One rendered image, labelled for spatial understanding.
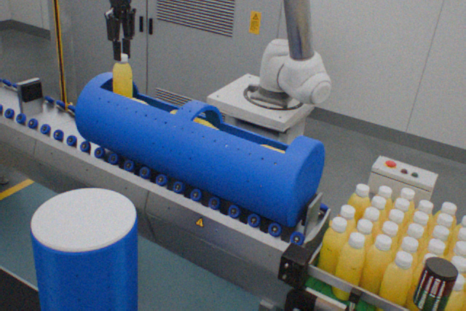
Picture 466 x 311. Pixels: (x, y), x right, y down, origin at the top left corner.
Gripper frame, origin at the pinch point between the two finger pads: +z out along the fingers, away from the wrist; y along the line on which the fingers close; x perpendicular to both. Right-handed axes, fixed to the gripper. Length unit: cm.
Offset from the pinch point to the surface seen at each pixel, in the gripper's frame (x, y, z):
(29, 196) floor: -121, -37, 134
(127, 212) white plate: 37, 38, 32
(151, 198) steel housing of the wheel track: 24, 12, 47
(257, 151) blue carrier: 62, 9, 15
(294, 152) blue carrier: 72, 6, 13
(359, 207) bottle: 92, -6, 32
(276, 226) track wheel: 72, 10, 38
